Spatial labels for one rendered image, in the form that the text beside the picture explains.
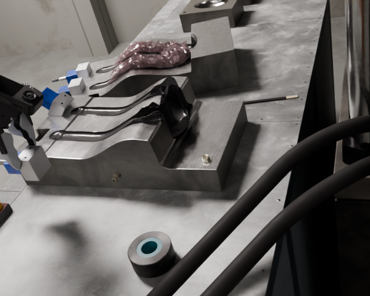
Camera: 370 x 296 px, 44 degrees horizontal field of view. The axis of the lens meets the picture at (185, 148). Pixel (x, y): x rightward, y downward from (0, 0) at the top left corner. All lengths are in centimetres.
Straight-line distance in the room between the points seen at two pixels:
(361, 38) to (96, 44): 337
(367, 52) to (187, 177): 41
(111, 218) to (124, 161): 12
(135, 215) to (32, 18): 372
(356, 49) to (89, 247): 61
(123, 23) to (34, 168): 325
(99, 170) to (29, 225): 19
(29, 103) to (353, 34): 58
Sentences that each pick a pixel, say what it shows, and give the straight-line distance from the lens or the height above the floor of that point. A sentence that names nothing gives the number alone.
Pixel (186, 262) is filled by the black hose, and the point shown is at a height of 86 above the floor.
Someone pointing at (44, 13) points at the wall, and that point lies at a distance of 448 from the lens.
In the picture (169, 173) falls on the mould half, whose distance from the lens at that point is 96.
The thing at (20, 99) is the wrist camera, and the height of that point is 109.
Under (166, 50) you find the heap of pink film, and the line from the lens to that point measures 140.
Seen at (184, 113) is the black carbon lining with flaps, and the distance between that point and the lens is 109.
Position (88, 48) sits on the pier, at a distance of 412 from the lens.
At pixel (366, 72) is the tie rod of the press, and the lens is 89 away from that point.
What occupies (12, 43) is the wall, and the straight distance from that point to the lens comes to 482.
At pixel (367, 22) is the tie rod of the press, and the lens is 85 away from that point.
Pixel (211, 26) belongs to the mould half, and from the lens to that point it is 145.
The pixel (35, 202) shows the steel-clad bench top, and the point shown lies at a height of 80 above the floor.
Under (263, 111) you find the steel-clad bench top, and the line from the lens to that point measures 117.
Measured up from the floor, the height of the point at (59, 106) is 92.
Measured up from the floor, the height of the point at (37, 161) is 94.
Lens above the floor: 141
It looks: 34 degrees down
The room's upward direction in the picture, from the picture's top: 16 degrees counter-clockwise
